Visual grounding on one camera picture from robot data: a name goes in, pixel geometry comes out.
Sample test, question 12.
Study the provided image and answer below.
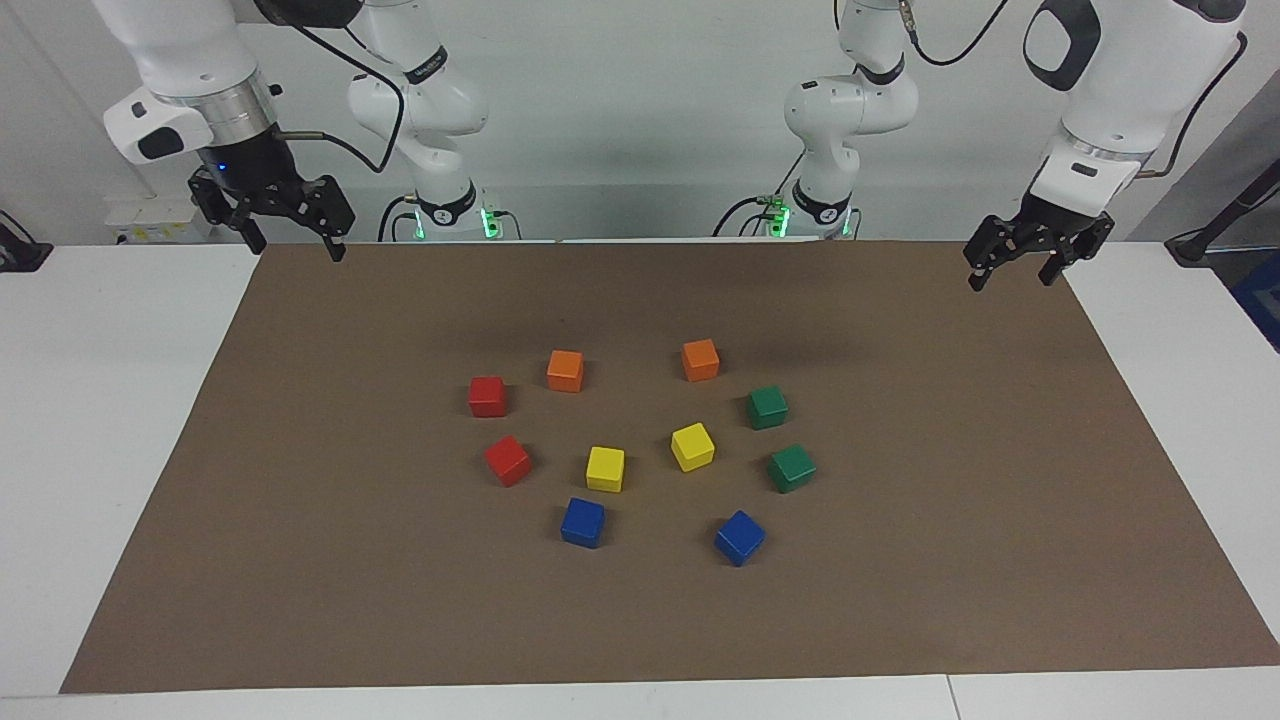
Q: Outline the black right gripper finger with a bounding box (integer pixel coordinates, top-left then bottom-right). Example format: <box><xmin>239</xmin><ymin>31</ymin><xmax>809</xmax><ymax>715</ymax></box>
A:
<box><xmin>189</xmin><ymin>168</ymin><xmax>269</xmax><ymax>255</ymax></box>
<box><xmin>294</xmin><ymin>175</ymin><xmax>357</xmax><ymax>264</ymax></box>

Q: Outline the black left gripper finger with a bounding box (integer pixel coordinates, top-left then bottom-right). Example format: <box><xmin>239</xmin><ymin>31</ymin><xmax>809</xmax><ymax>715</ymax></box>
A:
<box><xmin>964</xmin><ymin>215</ymin><xmax>1022</xmax><ymax>294</ymax></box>
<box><xmin>1039</xmin><ymin>215</ymin><xmax>1117</xmax><ymax>289</ymax></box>

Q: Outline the green wooden cube block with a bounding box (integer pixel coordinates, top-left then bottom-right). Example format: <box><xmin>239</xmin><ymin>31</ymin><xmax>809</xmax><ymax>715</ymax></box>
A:
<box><xmin>746</xmin><ymin>385</ymin><xmax>790</xmax><ymax>431</ymax></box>
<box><xmin>767</xmin><ymin>444</ymin><xmax>818</xmax><ymax>495</ymax></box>

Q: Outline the black stand with pole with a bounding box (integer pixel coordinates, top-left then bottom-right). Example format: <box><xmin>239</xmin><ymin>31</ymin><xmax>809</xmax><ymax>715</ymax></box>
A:
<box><xmin>1165</xmin><ymin>158</ymin><xmax>1280</xmax><ymax>267</ymax></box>

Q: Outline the blue crate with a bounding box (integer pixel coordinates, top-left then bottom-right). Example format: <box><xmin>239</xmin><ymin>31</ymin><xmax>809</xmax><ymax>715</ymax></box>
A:
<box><xmin>1230</xmin><ymin>248</ymin><xmax>1280</xmax><ymax>353</ymax></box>

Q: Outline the black clamp base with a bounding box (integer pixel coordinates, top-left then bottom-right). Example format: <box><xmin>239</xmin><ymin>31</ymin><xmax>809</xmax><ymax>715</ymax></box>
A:
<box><xmin>0</xmin><ymin>210</ymin><xmax>54</xmax><ymax>273</ymax></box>

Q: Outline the yellow wooden cube block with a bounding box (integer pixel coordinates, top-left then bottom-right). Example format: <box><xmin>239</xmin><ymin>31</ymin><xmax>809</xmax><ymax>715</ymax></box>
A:
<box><xmin>585</xmin><ymin>446</ymin><xmax>626</xmax><ymax>494</ymax></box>
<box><xmin>670</xmin><ymin>422</ymin><xmax>717</xmax><ymax>473</ymax></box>

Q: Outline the brown table mat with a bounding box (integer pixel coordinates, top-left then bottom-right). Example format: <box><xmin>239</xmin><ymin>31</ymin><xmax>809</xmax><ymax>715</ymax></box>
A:
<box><xmin>58</xmin><ymin>240</ymin><xmax>1280</xmax><ymax>696</ymax></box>

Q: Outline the blue wooden cube block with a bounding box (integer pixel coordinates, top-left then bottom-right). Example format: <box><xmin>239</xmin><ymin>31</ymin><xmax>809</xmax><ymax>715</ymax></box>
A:
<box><xmin>560</xmin><ymin>497</ymin><xmax>607</xmax><ymax>550</ymax></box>
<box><xmin>714</xmin><ymin>510</ymin><xmax>767</xmax><ymax>568</ymax></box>

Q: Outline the black right base cable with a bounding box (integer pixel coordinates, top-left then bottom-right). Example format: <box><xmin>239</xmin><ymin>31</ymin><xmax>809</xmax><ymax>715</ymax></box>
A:
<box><xmin>377</xmin><ymin>194</ymin><xmax>417</xmax><ymax>243</ymax></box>

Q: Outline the black base cable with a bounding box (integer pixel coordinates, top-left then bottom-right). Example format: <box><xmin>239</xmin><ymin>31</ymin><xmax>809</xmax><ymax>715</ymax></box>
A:
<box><xmin>712</xmin><ymin>150</ymin><xmax>807</xmax><ymax>239</ymax></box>
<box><xmin>377</xmin><ymin>194</ymin><xmax>417</xmax><ymax>243</ymax></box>

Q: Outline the white wall socket box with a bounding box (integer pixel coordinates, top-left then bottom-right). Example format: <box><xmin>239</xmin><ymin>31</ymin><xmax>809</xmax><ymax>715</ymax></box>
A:
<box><xmin>104</xmin><ymin>195</ymin><xmax>216</xmax><ymax>245</ymax></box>

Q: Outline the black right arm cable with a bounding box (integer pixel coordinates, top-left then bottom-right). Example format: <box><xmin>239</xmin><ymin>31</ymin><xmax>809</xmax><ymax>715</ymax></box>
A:
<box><xmin>255</xmin><ymin>0</ymin><xmax>407</xmax><ymax>176</ymax></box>

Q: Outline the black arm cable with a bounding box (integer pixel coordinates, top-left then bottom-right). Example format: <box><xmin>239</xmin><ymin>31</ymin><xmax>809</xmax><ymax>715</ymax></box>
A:
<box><xmin>898</xmin><ymin>0</ymin><xmax>1251</xmax><ymax>181</ymax></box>
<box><xmin>255</xmin><ymin>0</ymin><xmax>407</xmax><ymax>176</ymax></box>

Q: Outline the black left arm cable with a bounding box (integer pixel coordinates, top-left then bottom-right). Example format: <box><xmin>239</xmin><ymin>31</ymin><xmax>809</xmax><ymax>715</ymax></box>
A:
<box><xmin>898</xmin><ymin>0</ymin><xmax>1251</xmax><ymax>181</ymax></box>

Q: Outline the black left base cable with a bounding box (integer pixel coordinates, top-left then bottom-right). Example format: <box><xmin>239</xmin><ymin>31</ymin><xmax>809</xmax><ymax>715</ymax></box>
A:
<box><xmin>712</xmin><ymin>150</ymin><xmax>807</xmax><ymax>239</ymax></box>

